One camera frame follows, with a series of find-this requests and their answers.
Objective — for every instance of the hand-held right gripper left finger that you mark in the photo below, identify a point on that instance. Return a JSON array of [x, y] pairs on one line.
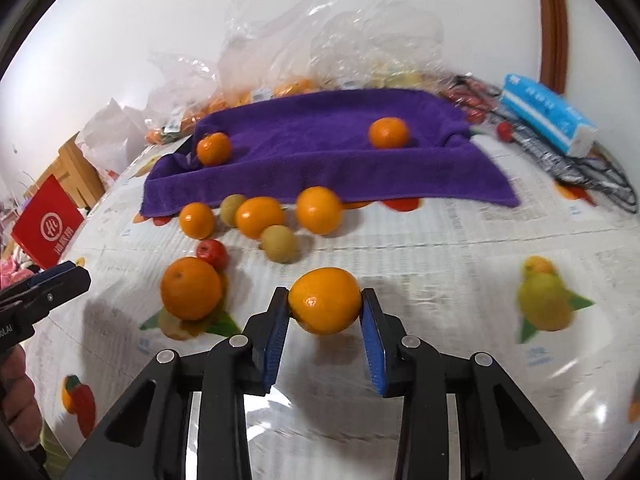
[[272, 350]]

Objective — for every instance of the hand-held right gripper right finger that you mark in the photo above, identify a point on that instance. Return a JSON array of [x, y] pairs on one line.
[[372, 355]]

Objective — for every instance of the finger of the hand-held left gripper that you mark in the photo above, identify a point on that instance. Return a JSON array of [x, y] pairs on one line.
[[55, 287]]

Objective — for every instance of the orange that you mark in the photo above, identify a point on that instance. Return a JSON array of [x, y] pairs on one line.
[[214, 148], [325, 301], [318, 210], [259, 217], [190, 288], [389, 132], [197, 220]]

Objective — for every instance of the brown kiwi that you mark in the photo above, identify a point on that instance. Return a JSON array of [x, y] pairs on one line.
[[279, 243], [230, 210]]

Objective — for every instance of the person's left hand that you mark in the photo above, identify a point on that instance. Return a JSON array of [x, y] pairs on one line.
[[20, 400]]

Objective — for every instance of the pink cloth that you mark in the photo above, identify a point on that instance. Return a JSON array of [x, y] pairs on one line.
[[15, 267]]

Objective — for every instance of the red box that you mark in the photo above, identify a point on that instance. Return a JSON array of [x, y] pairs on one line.
[[47, 222]]

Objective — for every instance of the small red fruit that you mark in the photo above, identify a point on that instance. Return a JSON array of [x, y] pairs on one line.
[[212, 253], [505, 131]]

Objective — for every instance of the wooden chair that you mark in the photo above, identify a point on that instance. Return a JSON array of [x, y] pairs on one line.
[[75, 167]]

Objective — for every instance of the white plastic bag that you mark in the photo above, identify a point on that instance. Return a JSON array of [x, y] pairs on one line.
[[112, 135]]

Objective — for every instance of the purple towel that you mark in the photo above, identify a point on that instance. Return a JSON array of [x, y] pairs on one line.
[[325, 160]]

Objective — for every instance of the small clear bag of oranges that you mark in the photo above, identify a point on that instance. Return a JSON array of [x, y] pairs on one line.
[[180, 90]]

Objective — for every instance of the grey patterned pouch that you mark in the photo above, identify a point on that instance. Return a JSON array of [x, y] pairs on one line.
[[545, 152]]

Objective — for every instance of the clear bag of red fruit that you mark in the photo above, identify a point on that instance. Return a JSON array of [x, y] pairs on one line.
[[465, 97]]

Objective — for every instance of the blue tissue pack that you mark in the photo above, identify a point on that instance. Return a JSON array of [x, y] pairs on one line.
[[547, 112]]

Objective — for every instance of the large clear bag of oranges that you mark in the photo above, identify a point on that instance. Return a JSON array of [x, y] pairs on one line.
[[265, 50]]

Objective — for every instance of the clear bag of yellow fruit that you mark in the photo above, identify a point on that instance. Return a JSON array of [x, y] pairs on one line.
[[375, 45]]

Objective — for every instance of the wooden door frame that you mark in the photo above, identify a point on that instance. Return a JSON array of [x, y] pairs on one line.
[[550, 20]]

